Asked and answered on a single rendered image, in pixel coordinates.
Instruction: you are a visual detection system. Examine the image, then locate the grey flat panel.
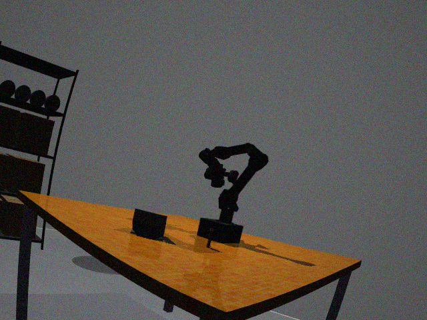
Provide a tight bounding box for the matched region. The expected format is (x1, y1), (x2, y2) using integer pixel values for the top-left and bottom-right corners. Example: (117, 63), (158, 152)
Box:
(130, 209), (167, 241)

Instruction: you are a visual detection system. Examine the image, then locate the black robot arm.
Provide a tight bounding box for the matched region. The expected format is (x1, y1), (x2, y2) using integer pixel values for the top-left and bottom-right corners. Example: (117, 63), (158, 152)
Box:
(199, 143), (268, 224)

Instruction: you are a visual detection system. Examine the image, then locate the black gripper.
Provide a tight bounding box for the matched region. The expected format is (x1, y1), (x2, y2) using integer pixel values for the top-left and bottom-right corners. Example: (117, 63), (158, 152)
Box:
(204, 164), (239, 184)

